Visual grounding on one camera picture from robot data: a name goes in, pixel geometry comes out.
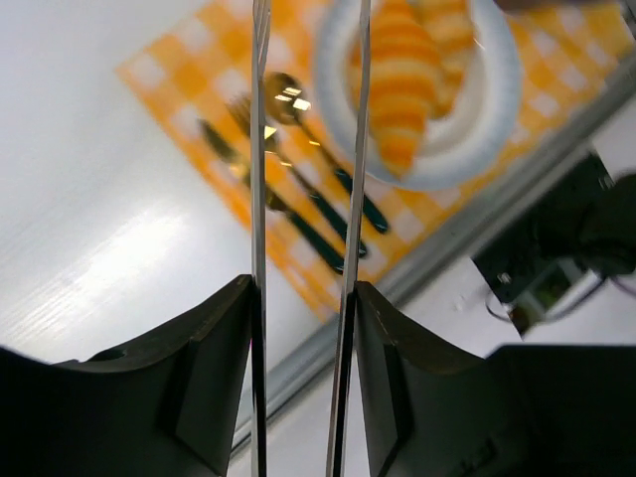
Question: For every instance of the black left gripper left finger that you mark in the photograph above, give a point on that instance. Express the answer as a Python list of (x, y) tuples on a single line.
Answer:
[(162, 404)]

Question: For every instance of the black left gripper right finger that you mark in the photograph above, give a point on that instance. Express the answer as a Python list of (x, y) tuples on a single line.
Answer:
[(433, 409)]

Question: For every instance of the metal tongs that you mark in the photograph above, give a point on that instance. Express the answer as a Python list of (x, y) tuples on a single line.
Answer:
[(345, 343)]

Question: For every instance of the croissant bread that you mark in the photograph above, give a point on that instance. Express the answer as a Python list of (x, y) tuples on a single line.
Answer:
[(405, 80)]

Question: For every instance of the striped bread roll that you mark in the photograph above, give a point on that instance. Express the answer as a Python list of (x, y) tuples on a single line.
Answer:
[(449, 24)]

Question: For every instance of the white blue-rimmed plate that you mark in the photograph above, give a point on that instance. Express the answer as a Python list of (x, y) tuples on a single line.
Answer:
[(456, 148)]

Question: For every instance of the yellow checkered cloth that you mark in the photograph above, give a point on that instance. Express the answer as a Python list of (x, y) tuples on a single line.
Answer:
[(201, 69)]

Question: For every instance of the purple mug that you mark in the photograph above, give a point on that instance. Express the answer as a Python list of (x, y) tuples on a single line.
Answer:
[(523, 5)]

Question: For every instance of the gold knife black handle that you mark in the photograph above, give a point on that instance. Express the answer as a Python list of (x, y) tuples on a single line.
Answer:
[(240, 169)]

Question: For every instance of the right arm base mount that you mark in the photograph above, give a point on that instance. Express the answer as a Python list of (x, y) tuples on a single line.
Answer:
[(562, 250)]

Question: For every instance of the gold spoon black handle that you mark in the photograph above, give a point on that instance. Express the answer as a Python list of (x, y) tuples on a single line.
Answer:
[(286, 103)]

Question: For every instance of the aluminium rail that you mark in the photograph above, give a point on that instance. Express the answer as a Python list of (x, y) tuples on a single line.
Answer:
[(466, 233)]

